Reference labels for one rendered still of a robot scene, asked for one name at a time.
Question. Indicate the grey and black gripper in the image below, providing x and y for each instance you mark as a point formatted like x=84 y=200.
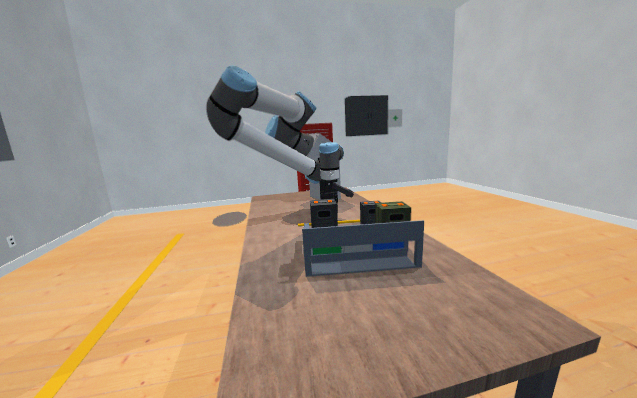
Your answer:
x=326 y=191

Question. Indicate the green bin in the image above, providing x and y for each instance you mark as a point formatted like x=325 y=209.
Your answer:
x=327 y=250

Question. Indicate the blue open bin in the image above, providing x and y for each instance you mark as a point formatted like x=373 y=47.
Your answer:
x=388 y=246

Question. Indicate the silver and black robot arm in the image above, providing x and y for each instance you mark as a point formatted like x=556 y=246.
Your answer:
x=236 y=89

